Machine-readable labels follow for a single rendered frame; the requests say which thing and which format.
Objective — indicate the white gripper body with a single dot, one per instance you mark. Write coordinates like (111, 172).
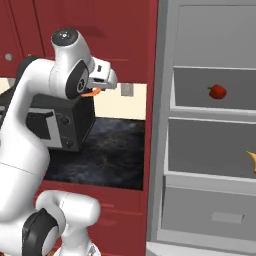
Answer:
(111, 81)

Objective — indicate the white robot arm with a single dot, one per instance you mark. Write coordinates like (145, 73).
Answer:
(23, 140)

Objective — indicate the orange shrimp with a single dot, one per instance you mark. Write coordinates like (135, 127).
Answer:
(90, 93)

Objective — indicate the grey open fridge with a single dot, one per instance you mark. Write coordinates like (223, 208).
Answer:
(200, 40)

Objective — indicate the red bell pepper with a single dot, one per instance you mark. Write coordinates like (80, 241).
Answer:
(217, 91)

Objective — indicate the grey fridge drawer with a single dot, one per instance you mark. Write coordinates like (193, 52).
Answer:
(186, 213)

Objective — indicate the yellow banana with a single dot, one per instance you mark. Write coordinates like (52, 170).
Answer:
(252, 161)

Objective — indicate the wide red cupboard door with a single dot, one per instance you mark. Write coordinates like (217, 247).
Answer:
(123, 36)

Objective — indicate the black toaster oven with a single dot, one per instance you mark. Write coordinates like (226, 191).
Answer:
(80, 116)

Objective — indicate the black toaster oven knob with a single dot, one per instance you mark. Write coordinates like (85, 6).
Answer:
(64, 120)
(69, 144)

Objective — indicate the grey round cupboard knob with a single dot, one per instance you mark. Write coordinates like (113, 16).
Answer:
(9, 56)

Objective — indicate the red drawer front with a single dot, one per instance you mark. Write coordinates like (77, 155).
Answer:
(116, 196)
(120, 233)

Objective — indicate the grey wall outlet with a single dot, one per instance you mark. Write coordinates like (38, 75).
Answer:
(127, 89)

